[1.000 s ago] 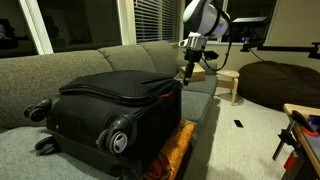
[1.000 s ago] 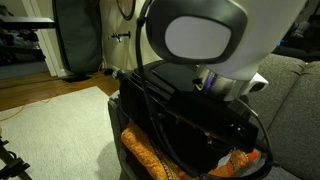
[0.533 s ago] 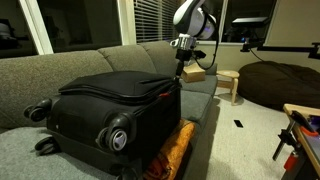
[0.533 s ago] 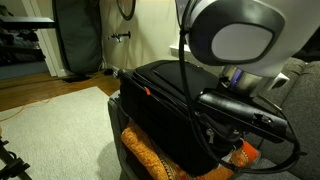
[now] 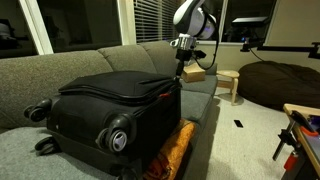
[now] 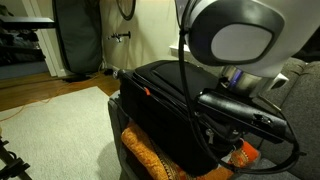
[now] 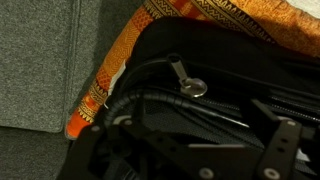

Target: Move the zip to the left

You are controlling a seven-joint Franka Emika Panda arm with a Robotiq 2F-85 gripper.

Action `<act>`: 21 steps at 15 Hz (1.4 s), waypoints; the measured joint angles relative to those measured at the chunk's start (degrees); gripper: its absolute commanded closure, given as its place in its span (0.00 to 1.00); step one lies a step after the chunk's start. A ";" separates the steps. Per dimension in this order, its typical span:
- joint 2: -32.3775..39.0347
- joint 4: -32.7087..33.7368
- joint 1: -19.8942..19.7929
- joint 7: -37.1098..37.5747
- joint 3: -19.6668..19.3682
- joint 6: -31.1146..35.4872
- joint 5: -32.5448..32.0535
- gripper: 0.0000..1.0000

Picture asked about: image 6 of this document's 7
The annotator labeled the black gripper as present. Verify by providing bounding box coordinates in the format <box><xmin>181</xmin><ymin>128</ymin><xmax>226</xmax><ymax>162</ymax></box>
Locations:
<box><xmin>215</xmin><ymin>114</ymin><xmax>248</xmax><ymax>142</ymax></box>

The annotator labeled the silver round-end zipper pull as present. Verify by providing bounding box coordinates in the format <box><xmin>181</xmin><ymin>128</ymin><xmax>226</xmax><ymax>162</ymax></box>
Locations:
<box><xmin>205</xmin><ymin>128</ymin><xmax>214</xmax><ymax>145</ymax></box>

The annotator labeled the grey fabric sofa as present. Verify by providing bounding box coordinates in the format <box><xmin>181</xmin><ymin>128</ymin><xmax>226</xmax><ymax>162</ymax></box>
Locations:
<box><xmin>107</xmin><ymin>56</ymin><xmax>320</xmax><ymax>180</ymax></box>

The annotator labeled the black fabric wheeled suitcase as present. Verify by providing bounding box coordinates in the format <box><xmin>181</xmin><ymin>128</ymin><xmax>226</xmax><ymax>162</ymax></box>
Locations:
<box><xmin>113</xmin><ymin>59</ymin><xmax>253</xmax><ymax>177</ymax></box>

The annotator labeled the orange patterned cushion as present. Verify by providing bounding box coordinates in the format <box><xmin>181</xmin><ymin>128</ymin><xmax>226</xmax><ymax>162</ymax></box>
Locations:
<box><xmin>120</xmin><ymin>120</ymin><xmax>260</xmax><ymax>180</ymax></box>

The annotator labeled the beige carpet rug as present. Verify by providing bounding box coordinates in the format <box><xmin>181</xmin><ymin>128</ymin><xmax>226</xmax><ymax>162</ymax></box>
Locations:
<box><xmin>0</xmin><ymin>85</ymin><xmax>123</xmax><ymax>180</ymax></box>

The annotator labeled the dark grey upright bag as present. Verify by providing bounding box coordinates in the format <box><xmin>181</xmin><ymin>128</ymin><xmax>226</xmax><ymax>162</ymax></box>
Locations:
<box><xmin>52</xmin><ymin>0</ymin><xmax>104</xmax><ymax>74</ymax></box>

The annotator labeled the black tripod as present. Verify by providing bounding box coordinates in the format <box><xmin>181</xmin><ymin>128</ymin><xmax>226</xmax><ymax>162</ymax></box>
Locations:
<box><xmin>0</xmin><ymin>134</ymin><xmax>33</xmax><ymax>180</ymax></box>

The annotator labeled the black shelf board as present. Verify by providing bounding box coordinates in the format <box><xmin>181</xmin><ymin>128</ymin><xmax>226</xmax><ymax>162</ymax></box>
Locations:
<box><xmin>0</xmin><ymin>16</ymin><xmax>56</xmax><ymax>31</ymax></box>

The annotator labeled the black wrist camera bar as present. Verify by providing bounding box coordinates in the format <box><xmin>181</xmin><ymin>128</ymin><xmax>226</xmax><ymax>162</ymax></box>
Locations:
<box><xmin>196</xmin><ymin>88</ymin><xmax>296</xmax><ymax>145</ymax></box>

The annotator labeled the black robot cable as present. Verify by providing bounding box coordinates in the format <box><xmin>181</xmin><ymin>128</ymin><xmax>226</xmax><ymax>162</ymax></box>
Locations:
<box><xmin>177</xmin><ymin>0</ymin><xmax>308</xmax><ymax>175</ymax></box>

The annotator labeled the black silver wall hook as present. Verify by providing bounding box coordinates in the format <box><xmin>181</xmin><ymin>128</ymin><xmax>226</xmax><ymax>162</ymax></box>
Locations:
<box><xmin>107</xmin><ymin>30</ymin><xmax>132</xmax><ymax>43</ymax></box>

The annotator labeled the white door frame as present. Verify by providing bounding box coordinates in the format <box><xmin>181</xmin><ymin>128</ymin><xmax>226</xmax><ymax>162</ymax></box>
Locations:
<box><xmin>21</xmin><ymin>0</ymin><xmax>68</xmax><ymax>78</ymax></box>

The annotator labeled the orange floor cable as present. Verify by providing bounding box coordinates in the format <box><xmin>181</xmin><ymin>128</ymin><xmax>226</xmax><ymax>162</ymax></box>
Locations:
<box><xmin>0</xmin><ymin>71</ymin><xmax>104</xmax><ymax>123</ymax></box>

